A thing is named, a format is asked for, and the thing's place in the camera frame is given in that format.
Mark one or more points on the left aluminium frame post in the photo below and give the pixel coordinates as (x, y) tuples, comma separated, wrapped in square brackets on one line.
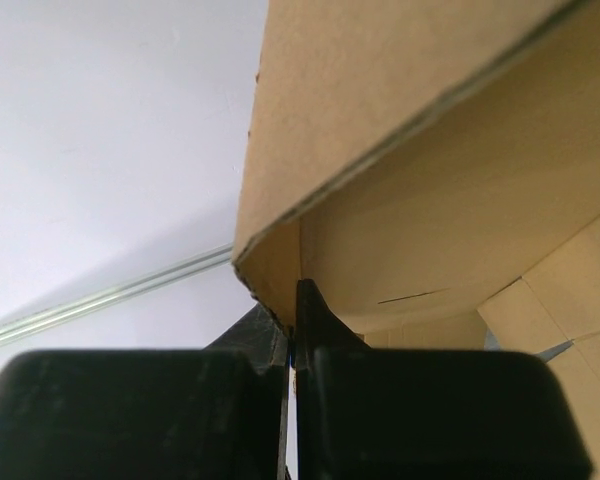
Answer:
[(30, 325)]

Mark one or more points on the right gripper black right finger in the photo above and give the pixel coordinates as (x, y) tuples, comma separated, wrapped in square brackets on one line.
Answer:
[(316, 326)]

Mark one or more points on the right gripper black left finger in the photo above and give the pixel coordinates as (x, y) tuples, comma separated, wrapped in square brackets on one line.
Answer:
[(264, 408)]

